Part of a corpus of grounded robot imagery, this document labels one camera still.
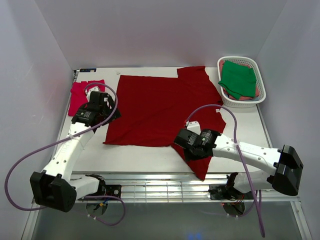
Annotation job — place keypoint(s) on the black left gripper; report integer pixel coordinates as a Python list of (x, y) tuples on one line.
[(112, 105)]

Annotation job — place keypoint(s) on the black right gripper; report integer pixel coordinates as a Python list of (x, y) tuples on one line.
[(190, 156)]

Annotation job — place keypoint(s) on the dark red t shirt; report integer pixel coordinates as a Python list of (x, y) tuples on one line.
[(154, 109)]

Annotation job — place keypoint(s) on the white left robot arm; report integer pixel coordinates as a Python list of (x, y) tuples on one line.
[(54, 187)]

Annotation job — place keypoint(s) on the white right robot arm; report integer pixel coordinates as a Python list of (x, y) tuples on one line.
[(277, 169)]

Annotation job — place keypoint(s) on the folded pink t shirt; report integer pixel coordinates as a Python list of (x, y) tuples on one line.
[(78, 94)]

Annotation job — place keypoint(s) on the white plastic laundry basket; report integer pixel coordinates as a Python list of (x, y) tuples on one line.
[(240, 82)]

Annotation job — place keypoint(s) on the blue white label sticker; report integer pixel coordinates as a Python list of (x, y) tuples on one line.
[(87, 70)]

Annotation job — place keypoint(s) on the green t shirt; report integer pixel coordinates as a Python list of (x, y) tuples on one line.
[(237, 80)]

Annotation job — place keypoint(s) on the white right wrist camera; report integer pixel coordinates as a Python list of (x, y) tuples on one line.
[(193, 126)]

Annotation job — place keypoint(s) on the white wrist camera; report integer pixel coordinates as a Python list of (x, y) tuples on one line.
[(92, 89), (193, 126)]

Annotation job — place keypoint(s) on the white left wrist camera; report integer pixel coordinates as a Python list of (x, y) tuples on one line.
[(92, 89)]

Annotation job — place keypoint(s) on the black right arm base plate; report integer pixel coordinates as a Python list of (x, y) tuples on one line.
[(227, 191)]

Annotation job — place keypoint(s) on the aluminium frame rails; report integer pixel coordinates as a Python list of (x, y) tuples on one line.
[(160, 188)]

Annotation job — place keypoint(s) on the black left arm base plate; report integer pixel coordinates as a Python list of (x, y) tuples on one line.
[(114, 190)]

